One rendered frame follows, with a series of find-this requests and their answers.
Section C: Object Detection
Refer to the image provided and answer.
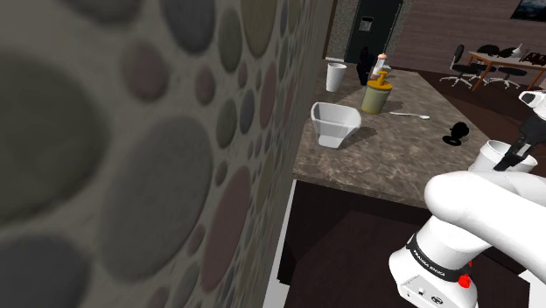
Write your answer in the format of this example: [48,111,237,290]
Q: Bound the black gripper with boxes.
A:
[493,111,546,173]

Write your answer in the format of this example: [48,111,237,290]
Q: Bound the wide white cup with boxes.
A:
[468,139,540,174]

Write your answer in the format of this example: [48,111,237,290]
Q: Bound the small black round object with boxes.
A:
[441,121,471,147]

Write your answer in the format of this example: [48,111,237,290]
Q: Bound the black office chair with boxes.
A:
[489,46,529,90]
[438,44,471,89]
[469,44,501,85]

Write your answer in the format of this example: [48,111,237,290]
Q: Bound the wooden dining table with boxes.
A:
[466,42,546,92]

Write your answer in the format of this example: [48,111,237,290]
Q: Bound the silver spoon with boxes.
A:
[388,111,431,121]

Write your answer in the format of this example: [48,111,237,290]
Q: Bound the olive canister with yellow lid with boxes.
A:
[360,70,394,116]

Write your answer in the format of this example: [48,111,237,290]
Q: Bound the clear bottle with pink cap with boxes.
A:
[369,52,392,82]

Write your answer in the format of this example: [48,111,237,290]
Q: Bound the black vase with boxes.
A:
[355,45,379,87]

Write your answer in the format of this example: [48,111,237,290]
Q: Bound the white square bowl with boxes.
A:
[310,101,363,150]

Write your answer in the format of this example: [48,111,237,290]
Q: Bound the black refrigerator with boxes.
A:
[343,0,404,66]

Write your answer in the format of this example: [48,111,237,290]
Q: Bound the tall white cup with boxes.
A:
[325,61,348,94]

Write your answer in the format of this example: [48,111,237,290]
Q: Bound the dark robot stand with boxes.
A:
[276,209,532,308]

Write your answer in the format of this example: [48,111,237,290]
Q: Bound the dark wall picture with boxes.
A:
[509,0,546,23]

